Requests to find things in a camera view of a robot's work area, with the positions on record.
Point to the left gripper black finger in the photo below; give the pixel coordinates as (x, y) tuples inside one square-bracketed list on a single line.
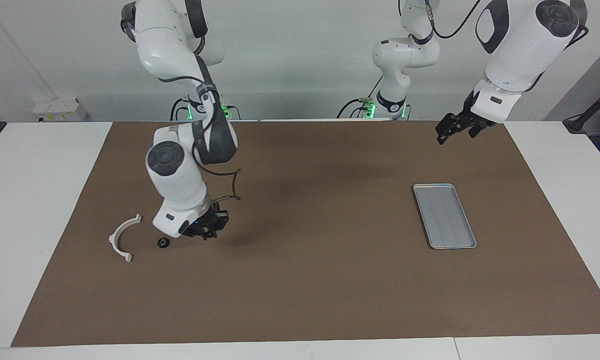
[(447, 125), (450, 135)]

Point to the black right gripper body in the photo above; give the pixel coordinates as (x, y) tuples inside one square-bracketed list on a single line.
[(209, 220)]

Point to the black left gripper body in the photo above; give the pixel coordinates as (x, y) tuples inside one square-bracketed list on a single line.
[(472, 120)]

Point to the large black bearing gear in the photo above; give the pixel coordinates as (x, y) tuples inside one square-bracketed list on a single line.
[(163, 242)]

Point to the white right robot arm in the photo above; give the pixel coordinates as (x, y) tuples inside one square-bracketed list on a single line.
[(179, 185)]

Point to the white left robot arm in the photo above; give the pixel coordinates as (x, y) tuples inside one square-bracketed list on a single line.
[(520, 45)]

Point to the silver metal tray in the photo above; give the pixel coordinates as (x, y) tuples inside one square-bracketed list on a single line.
[(445, 217)]

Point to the brown table mat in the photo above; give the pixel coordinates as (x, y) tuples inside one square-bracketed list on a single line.
[(300, 280)]

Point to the white semicircular bracket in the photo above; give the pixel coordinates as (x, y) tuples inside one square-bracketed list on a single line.
[(115, 240)]

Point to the white wall box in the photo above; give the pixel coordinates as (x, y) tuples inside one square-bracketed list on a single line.
[(59, 110)]

